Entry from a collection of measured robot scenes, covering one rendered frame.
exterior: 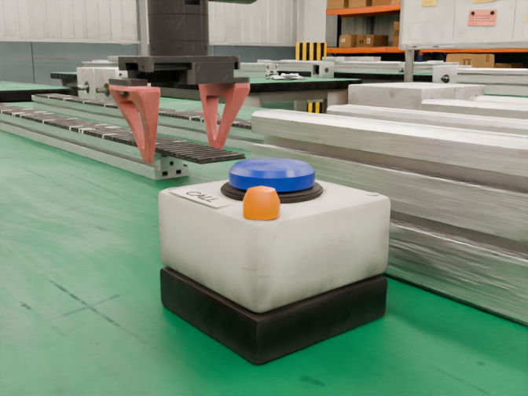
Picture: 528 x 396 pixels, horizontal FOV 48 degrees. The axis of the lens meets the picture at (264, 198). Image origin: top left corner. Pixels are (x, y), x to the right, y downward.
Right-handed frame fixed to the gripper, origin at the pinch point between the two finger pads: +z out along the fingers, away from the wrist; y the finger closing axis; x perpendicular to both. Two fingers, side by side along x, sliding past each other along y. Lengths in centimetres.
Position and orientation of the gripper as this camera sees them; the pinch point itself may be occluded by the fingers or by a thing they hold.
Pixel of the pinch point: (183, 150)
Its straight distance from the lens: 60.2
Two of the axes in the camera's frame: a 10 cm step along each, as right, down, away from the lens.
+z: 0.0, 9.7, 2.4
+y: 7.9, -1.5, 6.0
